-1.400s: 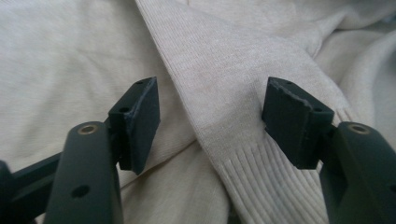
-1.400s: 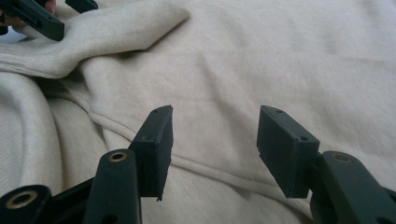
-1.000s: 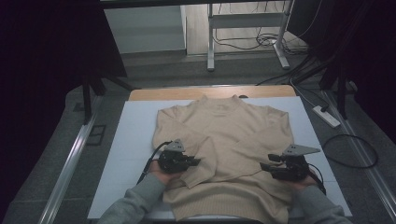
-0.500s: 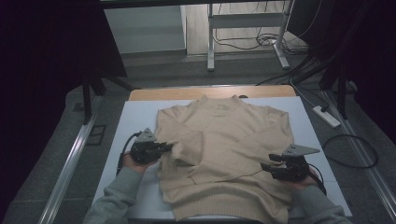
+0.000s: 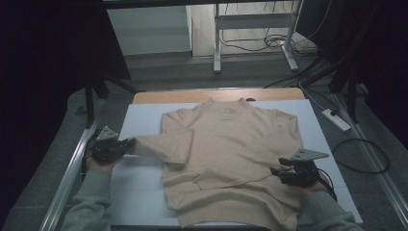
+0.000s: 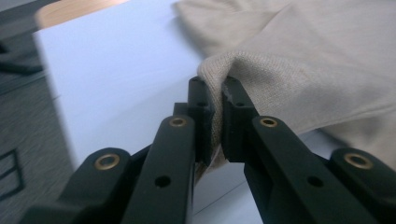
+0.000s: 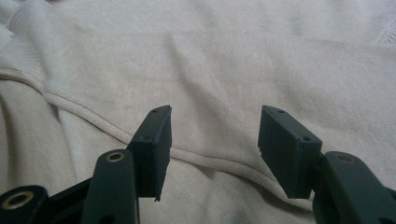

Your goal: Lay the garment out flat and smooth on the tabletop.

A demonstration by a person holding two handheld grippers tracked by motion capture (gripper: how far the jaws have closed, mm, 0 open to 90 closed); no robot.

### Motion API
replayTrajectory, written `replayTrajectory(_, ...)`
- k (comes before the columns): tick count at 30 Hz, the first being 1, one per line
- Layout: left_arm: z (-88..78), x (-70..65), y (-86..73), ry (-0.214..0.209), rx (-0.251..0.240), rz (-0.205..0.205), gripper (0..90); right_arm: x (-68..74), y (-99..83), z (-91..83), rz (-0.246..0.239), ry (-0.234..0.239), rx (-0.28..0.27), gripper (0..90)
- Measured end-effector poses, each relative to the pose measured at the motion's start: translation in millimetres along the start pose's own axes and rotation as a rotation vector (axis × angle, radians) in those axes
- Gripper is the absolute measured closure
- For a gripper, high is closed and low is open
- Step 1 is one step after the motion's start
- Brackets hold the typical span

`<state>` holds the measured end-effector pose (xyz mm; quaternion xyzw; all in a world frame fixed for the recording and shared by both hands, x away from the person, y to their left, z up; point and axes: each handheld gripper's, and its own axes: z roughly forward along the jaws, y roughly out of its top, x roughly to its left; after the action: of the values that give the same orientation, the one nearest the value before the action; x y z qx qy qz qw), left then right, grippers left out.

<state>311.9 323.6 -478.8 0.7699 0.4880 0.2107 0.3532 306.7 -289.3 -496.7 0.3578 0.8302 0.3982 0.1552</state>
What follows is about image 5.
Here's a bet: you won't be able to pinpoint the white power strip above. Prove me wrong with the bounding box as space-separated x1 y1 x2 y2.
321 108 352 133

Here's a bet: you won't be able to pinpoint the white table mat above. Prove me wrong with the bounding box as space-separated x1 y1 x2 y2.
107 99 364 227

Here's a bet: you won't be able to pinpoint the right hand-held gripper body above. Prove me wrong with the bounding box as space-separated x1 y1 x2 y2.
282 147 331 188

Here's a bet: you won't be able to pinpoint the white power strip cable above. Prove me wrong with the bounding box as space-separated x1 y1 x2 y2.
297 80 329 112

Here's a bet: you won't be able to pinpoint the dark curtain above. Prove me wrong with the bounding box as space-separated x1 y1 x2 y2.
295 0 408 142
0 0 132 222

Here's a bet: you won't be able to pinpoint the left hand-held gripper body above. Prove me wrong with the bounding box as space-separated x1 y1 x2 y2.
91 125 129 165

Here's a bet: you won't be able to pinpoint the black metal stand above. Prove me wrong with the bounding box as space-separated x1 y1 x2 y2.
84 71 142 130
329 62 361 125

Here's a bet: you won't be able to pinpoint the person's left hand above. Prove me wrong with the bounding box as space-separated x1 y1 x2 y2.
85 153 125 175

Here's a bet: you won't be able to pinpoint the aluminium floor rail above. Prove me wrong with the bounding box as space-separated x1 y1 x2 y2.
330 91 408 227
38 98 108 231

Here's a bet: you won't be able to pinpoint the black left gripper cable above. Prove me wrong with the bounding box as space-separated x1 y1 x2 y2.
80 129 104 182

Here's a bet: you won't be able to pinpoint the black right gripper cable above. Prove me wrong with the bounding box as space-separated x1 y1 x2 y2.
317 138 391 204

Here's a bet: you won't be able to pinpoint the tangle of floor cables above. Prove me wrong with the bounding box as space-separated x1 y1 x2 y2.
218 30 319 60

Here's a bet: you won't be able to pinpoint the white cabinet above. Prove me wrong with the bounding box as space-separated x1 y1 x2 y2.
106 5 194 58

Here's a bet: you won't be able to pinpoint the black floor cables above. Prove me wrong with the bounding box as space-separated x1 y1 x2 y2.
263 54 338 90

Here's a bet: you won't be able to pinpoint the wooden table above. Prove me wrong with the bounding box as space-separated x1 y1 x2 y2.
132 87 306 105

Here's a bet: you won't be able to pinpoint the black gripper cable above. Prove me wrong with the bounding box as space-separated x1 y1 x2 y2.
317 138 391 204
80 129 104 182

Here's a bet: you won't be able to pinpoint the person's right hand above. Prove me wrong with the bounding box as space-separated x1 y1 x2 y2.
296 171 331 198

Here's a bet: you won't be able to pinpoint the beige knit sweater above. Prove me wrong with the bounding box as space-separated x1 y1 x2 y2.
128 96 304 231

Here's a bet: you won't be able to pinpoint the white metal desk frame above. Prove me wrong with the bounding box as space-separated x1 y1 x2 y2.
213 0 303 75

